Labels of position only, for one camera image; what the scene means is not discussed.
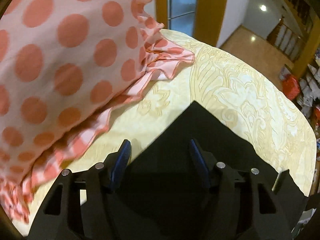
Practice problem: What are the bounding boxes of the black pants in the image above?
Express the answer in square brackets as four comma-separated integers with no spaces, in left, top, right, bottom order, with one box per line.
[108,102,306,239]

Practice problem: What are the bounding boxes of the yellow patterned bed sheet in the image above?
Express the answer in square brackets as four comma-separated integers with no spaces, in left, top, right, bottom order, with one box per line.
[13,30,316,239]

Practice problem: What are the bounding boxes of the red plastic bag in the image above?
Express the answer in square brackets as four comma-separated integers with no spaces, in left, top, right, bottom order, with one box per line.
[282,74,300,101]

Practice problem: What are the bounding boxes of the pink polka dot pillow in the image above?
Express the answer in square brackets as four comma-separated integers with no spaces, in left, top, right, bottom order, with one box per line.
[1,0,194,222]

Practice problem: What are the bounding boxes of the wooden stair railing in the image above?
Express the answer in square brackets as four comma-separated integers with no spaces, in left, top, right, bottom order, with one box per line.
[266,15,305,62]

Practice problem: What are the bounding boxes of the wooden framed glass door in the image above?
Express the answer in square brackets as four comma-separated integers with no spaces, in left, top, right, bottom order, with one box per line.
[155,0,227,47]

